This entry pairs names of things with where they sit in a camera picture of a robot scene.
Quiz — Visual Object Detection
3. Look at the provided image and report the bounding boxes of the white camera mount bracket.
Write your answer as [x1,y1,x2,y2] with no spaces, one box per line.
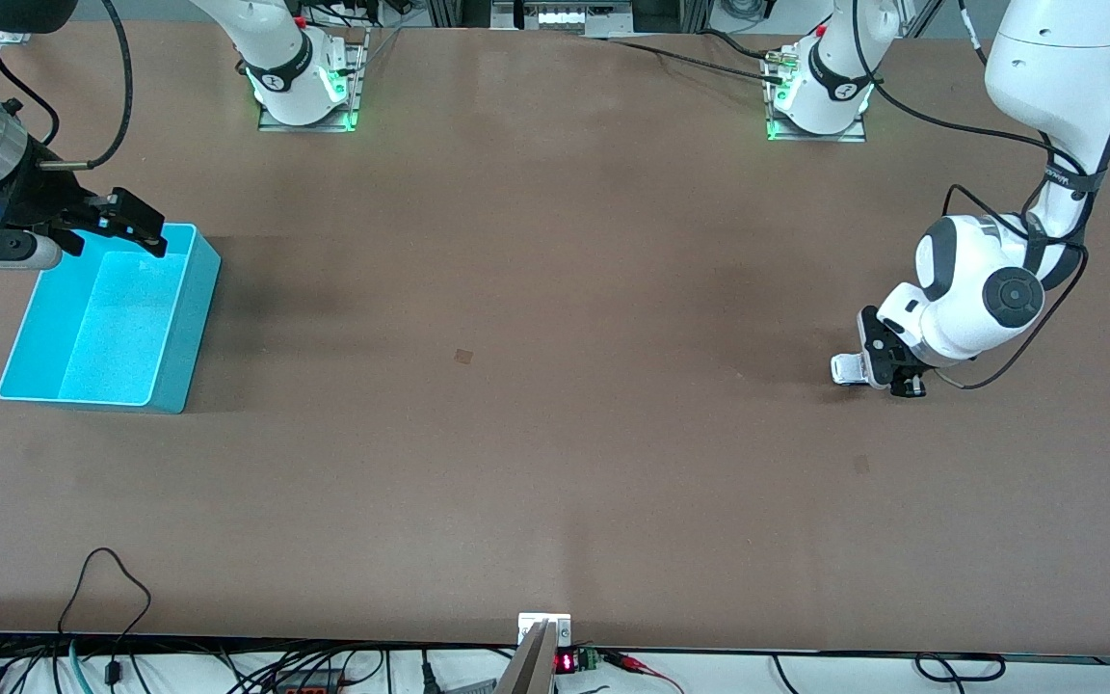
[517,613,572,649]

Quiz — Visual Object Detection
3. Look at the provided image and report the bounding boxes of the aluminium frame with equipment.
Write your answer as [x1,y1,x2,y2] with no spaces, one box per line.
[425,0,710,38]

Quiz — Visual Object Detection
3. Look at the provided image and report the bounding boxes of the red clip leads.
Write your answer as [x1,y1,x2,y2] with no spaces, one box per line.
[601,650,686,694]

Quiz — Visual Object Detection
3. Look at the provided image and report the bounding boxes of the black flat looped cable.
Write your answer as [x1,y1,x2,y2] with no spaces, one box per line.
[913,653,1007,684]

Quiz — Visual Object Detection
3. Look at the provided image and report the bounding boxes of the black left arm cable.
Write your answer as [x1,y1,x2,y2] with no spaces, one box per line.
[847,0,1110,391]

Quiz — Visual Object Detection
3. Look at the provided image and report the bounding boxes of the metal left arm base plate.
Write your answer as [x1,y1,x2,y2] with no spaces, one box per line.
[762,48,867,144]

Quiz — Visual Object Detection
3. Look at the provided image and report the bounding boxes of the black cables to base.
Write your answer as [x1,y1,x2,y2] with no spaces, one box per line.
[582,29,787,86]

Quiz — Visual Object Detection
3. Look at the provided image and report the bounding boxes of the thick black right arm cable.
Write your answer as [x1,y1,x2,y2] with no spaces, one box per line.
[40,0,136,172]

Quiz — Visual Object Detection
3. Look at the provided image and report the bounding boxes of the thin black looped cable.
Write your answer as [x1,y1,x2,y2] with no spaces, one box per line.
[56,547,153,687]

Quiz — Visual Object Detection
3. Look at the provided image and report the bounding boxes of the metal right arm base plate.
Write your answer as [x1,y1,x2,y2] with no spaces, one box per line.
[258,27,370,133]

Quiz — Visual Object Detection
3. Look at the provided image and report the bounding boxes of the orange connector block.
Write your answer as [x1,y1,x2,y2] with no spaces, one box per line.
[271,673,349,694]

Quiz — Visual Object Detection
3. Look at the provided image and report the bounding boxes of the grey camera mount pole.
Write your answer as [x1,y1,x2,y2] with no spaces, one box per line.
[494,621,557,694]

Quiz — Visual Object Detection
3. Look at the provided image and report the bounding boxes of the turquoise plastic bin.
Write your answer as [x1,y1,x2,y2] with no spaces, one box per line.
[0,223,223,415]

